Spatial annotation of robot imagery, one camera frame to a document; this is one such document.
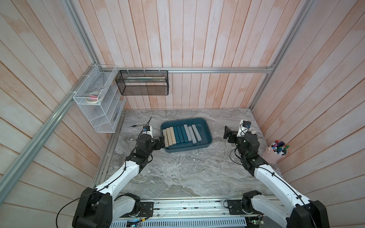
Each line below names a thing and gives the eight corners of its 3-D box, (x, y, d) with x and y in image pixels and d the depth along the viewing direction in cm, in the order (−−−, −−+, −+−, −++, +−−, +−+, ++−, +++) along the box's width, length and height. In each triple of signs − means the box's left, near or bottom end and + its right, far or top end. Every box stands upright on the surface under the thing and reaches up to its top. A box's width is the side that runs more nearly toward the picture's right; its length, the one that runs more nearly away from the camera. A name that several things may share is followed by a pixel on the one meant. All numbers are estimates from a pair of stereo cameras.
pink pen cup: (263, 163, 93) (274, 153, 82) (258, 151, 99) (268, 140, 87) (279, 163, 93) (292, 153, 82) (273, 151, 99) (285, 140, 87)
